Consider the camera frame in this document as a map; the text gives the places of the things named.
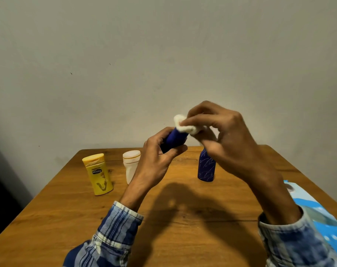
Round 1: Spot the person's right hand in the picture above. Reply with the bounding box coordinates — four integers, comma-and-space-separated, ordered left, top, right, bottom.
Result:
179, 100, 274, 187

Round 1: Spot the person's left hand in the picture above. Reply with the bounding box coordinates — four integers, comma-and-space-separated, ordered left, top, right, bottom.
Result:
131, 126, 188, 195

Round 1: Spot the white bottle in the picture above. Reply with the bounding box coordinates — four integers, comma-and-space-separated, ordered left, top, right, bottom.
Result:
122, 150, 141, 185

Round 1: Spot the dark blue bottle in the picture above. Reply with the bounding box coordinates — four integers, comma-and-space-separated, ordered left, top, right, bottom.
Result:
197, 148, 217, 182
160, 127, 189, 154

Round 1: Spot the white wet wipe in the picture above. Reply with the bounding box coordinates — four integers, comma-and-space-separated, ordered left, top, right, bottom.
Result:
173, 114, 205, 136

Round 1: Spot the yellow bottle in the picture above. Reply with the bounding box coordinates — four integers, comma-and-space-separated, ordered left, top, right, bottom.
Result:
82, 153, 114, 196

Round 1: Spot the blue wet wipes pack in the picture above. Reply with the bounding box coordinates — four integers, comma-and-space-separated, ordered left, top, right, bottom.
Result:
284, 179, 337, 264

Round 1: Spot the person's right forearm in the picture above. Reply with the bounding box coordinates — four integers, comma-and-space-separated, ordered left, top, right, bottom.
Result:
246, 169, 337, 267

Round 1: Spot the person's left forearm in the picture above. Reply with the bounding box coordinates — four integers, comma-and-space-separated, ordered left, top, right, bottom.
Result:
62, 182, 151, 267

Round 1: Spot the wooden table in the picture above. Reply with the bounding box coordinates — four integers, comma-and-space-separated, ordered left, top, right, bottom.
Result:
0, 144, 337, 267

